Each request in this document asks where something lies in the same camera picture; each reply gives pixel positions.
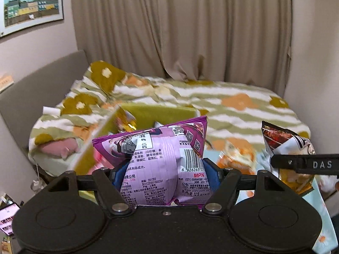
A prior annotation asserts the white orange-panel snack bag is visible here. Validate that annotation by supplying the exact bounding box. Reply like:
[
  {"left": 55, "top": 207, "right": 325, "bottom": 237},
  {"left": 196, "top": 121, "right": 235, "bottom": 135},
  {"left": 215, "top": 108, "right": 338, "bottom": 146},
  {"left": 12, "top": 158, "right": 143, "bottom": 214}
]
[{"left": 261, "top": 121, "right": 315, "bottom": 196}]

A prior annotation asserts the purple snack bag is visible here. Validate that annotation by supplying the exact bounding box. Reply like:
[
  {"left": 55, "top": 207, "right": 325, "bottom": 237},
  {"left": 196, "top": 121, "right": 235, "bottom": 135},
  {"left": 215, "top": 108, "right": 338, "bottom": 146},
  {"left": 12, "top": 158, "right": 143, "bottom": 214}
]
[{"left": 92, "top": 116, "right": 211, "bottom": 206}]

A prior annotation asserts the gold foil snack bag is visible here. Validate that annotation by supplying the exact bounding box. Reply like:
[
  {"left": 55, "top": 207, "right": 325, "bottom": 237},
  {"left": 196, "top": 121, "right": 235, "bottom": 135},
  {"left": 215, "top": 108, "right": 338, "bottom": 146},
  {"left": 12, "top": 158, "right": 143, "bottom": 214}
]
[{"left": 115, "top": 107, "right": 137, "bottom": 133}]

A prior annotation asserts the orange white cake bag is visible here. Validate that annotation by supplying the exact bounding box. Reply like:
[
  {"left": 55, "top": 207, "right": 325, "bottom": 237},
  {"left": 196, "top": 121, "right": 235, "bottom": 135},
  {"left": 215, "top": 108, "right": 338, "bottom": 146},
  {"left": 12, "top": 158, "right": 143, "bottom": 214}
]
[{"left": 216, "top": 138, "right": 256, "bottom": 175}]

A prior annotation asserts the pink plush toy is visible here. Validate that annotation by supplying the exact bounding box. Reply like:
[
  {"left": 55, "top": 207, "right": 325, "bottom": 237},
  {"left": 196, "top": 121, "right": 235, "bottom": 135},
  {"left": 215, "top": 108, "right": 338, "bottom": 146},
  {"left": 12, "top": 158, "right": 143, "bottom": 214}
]
[{"left": 39, "top": 138, "right": 79, "bottom": 160}]

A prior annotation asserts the green yellow cardboard box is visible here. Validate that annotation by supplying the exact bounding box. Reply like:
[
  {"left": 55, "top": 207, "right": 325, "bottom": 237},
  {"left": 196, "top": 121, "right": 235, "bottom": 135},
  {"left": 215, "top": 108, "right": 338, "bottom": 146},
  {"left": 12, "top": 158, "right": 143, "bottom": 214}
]
[{"left": 67, "top": 103, "right": 202, "bottom": 199}]

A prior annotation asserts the green striped floral duvet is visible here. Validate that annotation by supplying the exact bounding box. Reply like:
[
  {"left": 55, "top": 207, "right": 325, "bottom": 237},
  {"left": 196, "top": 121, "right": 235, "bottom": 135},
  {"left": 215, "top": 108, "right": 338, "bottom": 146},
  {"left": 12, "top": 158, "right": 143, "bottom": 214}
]
[{"left": 28, "top": 60, "right": 311, "bottom": 175}]

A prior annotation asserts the white paper roll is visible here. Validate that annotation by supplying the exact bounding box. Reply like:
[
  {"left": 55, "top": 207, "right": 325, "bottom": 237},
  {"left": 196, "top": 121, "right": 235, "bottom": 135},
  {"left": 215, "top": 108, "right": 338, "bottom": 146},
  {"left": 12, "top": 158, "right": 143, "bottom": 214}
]
[{"left": 43, "top": 106, "right": 61, "bottom": 117}]

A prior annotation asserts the smartphone screen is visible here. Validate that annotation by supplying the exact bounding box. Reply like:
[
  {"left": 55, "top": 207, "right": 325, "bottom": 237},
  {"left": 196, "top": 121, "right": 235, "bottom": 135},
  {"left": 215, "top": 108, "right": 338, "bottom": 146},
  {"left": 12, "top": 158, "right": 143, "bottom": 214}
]
[{"left": 0, "top": 203, "right": 20, "bottom": 236}]

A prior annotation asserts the grey upholstered headboard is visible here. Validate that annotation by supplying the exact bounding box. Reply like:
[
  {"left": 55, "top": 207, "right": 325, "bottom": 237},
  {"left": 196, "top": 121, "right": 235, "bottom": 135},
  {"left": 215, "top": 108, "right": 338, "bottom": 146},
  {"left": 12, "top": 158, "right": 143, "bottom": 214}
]
[{"left": 1, "top": 51, "right": 89, "bottom": 151}]

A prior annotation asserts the beige curtain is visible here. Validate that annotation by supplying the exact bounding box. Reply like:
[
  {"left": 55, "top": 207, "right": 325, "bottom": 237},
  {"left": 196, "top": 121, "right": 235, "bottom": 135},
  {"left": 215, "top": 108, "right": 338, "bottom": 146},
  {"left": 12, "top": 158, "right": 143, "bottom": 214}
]
[{"left": 71, "top": 0, "right": 292, "bottom": 95}]

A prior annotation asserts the framed houses picture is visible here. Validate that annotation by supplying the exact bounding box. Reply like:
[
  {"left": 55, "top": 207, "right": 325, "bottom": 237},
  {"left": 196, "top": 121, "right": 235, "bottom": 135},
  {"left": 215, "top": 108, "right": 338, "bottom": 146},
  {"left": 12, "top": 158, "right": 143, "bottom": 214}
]
[{"left": 1, "top": 0, "right": 64, "bottom": 37}]

